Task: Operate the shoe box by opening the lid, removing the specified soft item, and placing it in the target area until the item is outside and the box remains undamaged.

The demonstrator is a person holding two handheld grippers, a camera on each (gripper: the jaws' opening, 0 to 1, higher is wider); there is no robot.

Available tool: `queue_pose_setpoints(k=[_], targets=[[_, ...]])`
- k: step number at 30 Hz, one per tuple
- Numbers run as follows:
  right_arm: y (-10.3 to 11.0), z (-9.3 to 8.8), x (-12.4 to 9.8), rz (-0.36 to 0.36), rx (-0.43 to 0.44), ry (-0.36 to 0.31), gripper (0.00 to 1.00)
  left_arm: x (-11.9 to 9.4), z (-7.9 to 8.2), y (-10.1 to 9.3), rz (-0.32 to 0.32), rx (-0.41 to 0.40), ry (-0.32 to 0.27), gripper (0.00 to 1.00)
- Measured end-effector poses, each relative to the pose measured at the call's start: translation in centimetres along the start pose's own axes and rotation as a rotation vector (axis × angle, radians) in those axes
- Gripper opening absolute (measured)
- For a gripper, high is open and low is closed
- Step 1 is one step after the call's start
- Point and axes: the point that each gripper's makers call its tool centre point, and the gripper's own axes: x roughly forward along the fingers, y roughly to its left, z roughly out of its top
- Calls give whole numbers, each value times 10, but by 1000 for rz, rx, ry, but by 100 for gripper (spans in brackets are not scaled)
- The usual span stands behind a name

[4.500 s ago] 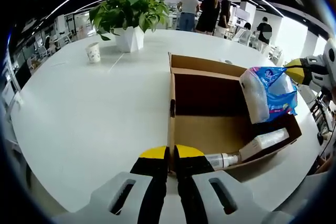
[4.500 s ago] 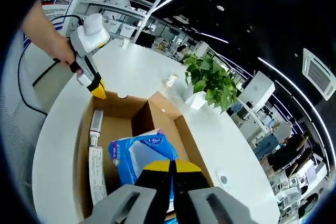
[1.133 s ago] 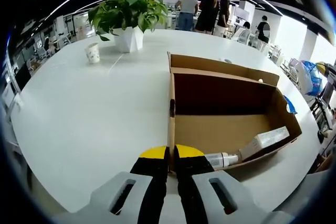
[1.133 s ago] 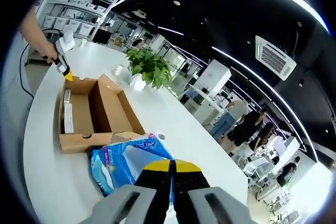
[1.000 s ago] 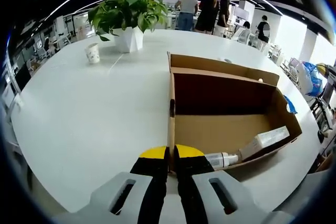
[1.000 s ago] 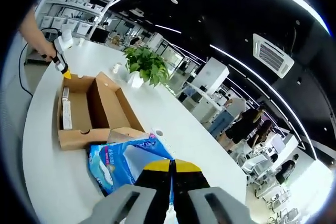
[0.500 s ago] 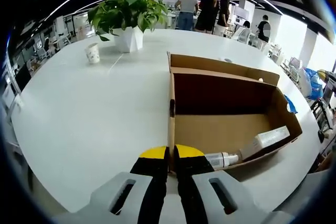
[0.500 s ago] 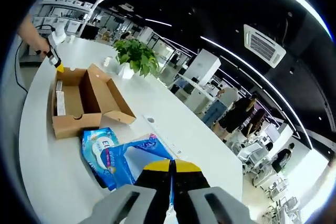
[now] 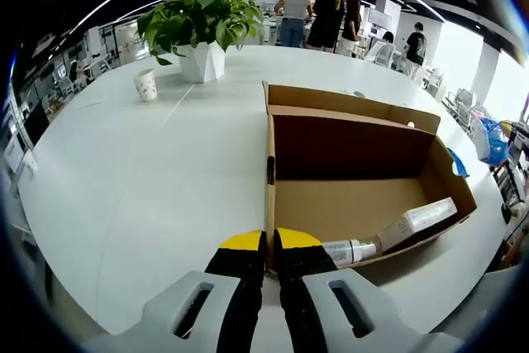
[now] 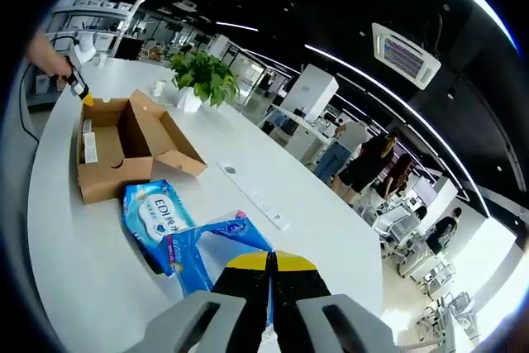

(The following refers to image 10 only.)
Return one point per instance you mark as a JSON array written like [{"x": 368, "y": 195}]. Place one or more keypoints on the white office chair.
[{"x": 396, "y": 222}]

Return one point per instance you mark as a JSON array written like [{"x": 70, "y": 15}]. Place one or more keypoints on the person's left hand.
[{"x": 62, "y": 67}]

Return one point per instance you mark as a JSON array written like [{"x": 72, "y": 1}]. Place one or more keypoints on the white office desk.
[{"x": 306, "y": 130}]

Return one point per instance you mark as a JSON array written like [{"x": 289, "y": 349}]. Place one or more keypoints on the white power strip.
[{"x": 252, "y": 196}]

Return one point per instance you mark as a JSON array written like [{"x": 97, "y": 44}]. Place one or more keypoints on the grey metal shelving rack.
[{"x": 103, "y": 6}]

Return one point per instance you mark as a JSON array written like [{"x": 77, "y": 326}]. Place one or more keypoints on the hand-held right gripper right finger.
[{"x": 297, "y": 287}]

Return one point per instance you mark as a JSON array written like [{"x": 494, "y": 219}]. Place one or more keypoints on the white square pillar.
[{"x": 310, "y": 92}]

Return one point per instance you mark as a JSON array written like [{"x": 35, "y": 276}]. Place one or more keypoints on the blue tissue soft pack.
[{"x": 231, "y": 241}]

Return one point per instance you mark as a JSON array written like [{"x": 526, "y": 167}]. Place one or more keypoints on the white paper cup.
[{"x": 158, "y": 88}]

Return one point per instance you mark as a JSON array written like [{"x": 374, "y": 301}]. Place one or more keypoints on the blue wet wipes soft pack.
[{"x": 157, "y": 212}]

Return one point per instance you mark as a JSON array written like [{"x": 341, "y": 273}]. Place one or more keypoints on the potted green plant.
[{"x": 202, "y": 72}]

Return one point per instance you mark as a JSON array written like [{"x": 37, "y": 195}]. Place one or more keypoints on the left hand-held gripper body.
[{"x": 84, "y": 50}]

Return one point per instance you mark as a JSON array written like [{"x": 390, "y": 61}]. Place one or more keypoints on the waste bin blue liner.
[{"x": 268, "y": 127}]

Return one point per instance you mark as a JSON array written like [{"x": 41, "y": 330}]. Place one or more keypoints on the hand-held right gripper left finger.
[{"x": 244, "y": 287}]

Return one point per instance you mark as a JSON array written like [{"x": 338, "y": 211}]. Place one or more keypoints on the ceiling air conditioner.
[{"x": 407, "y": 57}]

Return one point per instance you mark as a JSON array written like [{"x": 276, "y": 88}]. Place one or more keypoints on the brown cardboard shoe box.
[{"x": 107, "y": 179}]

